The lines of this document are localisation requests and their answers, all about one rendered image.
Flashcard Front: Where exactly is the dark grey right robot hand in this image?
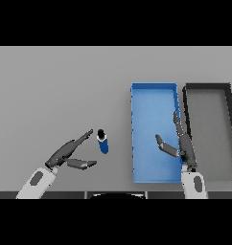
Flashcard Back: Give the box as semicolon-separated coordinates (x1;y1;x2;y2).
154;110;198;173

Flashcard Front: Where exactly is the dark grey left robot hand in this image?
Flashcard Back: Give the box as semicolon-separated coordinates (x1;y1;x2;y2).
44;128;98;171

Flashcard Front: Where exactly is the dark grey bin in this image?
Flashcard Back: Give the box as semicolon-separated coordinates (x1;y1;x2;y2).
181;82;232;182

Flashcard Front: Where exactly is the blue bin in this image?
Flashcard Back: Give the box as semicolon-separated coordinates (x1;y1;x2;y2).
130;81;185;185

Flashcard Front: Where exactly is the blue pipe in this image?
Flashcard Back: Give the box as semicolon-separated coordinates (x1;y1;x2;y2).
96;128;110;155

